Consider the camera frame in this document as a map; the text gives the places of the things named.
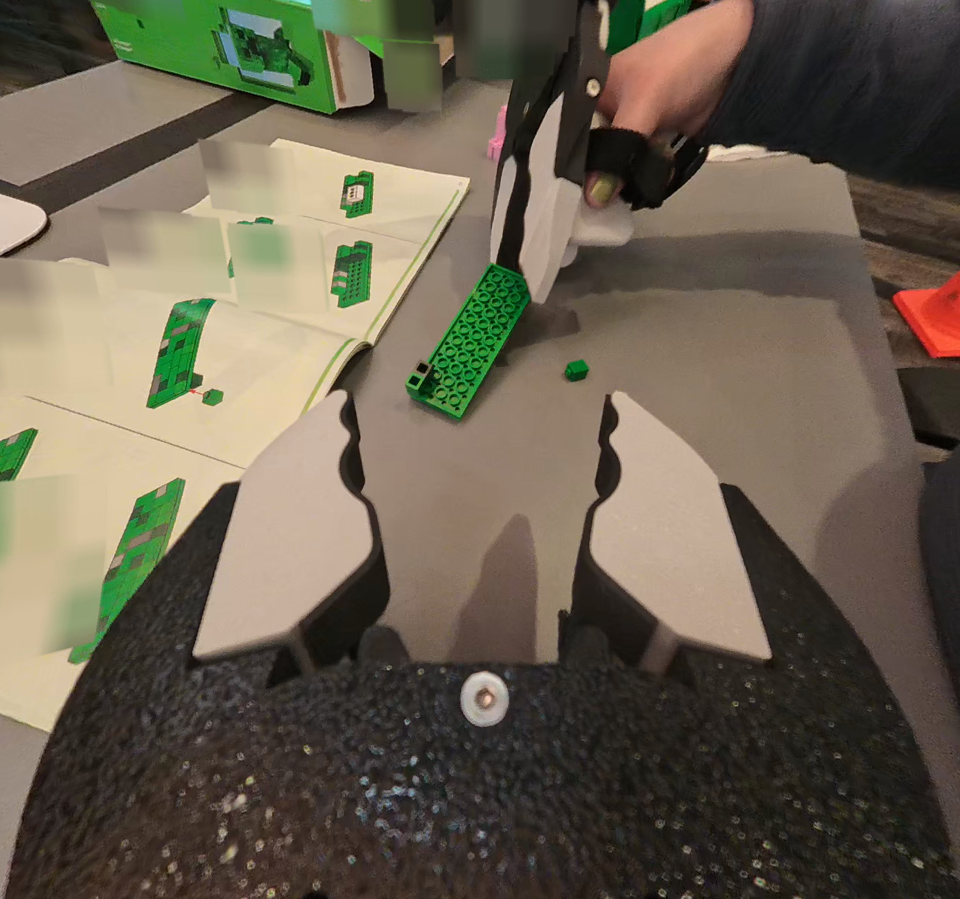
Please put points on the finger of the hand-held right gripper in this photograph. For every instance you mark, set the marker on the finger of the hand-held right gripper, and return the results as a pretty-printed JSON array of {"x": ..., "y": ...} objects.
[
  {"x": 502, "y": 209},
  {"x": 547, "y": 239}
]

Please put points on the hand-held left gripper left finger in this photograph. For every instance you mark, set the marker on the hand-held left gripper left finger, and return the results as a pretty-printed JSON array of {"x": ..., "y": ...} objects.
[{"x": 300, "y": 539}]

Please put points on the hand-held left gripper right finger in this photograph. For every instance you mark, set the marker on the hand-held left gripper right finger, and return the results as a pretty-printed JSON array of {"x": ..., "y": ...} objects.
[{"x": 675, "y": 546}]

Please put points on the green tiled brick plate assembly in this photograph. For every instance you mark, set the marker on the green tiled brick plate assembly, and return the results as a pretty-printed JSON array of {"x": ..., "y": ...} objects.
[{"x": 472, "y": 344}]

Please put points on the large grey desk mat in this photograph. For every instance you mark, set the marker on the large grey desk mat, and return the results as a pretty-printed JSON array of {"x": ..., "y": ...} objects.
[{"x": 712, "y": 329}]

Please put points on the dark wooden desk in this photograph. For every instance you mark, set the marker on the dark wooden desk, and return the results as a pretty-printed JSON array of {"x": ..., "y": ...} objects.
[{"x": 907, "y": 239}]

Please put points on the small grey desk mat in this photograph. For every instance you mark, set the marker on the small grey desk mat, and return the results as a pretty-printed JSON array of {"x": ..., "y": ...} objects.
[{"x": 112, "y": 108}]

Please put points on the person's right hand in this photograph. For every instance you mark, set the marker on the person's right hand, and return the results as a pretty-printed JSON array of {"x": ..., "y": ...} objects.
[{"x": 675, "y": 81}]

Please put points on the pink bricks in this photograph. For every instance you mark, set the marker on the pink bricks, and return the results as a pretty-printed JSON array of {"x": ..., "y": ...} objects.
[{"x": 499, "y": 135}]

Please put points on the small green cube brick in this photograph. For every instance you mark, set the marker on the small green cube brick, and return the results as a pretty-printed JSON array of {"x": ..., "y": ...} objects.
[{"x": 577, "y": 370}]

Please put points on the white instruction booklet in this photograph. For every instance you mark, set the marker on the white instruction booklet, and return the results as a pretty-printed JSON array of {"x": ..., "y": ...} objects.
[{"x": 285, "y": 359}]

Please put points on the flat black object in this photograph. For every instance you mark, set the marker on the flat black object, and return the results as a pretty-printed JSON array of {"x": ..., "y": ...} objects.
[{"x": 930, "y": 404}]

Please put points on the orange cone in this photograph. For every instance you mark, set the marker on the orange cone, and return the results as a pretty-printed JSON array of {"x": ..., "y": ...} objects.
[{"x": 934, "y": 314}]

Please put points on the green cardboard toy box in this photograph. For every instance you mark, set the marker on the green cardboard toy box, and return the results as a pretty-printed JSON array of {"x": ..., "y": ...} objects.
[{"x": 195, "y": 21}]

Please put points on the white rounded object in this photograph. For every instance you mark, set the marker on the white rounded object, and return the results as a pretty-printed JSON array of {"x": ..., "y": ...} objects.
[{"x": 19, "y": 224}]

